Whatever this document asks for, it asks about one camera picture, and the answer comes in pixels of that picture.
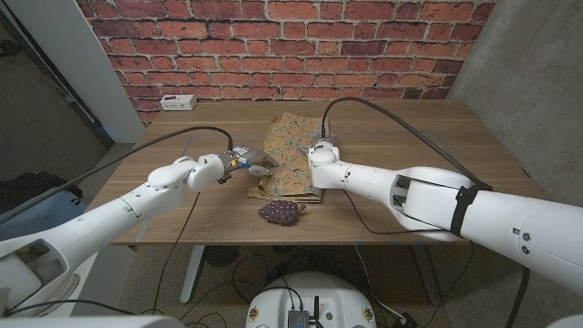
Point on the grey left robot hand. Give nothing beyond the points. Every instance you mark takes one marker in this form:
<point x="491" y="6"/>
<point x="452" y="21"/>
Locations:
<point x="255" y="157"/>

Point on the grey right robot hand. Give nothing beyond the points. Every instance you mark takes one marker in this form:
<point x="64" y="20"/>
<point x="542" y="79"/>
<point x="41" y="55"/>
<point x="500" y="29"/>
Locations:
<point x="321" y="137"/>

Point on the tan cloth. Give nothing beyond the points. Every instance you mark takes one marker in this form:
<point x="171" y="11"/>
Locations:
<point x="289" y="159"/>

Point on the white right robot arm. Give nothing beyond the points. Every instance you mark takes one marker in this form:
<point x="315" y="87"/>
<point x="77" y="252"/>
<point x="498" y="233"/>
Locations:
<point x="455" y="205"/>

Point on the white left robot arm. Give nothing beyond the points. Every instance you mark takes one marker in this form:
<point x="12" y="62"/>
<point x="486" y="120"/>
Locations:
<point x="114" y="214"/>

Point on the purple toy grapes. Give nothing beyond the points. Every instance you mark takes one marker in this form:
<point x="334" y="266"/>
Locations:
<point x="281" y="212"/>

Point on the white power strip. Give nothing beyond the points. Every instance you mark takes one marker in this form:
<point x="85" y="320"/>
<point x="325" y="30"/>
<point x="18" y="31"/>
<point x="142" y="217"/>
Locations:
<point x="177" y="102"/>

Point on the black round floor object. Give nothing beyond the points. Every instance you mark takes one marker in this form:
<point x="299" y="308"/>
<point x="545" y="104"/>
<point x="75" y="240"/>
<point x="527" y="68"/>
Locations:
<point x="221" y="256"/>

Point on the white table leg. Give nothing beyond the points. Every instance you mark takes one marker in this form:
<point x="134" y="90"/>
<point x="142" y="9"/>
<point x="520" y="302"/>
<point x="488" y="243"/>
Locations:
<point x="191" y="273"/>

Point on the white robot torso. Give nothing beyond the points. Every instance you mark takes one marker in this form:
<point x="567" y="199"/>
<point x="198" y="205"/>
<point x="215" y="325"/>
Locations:
<point x="319" y="291"/>

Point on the small grey electronics box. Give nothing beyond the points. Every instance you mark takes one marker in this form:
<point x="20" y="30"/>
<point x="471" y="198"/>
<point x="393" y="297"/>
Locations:
<point x="298" y="320"/>

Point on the grey table leg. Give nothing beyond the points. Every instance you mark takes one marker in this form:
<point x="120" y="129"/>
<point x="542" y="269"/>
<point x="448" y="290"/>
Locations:
<point x="428" y="278"/>

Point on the black cloth bundle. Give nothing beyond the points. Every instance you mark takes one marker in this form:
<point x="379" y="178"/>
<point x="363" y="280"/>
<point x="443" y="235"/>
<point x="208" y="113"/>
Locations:
<point x="36" y="184"/>

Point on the blue storage bin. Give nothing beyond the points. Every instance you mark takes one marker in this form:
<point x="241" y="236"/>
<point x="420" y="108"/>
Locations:
<point x="36" y="218"/>

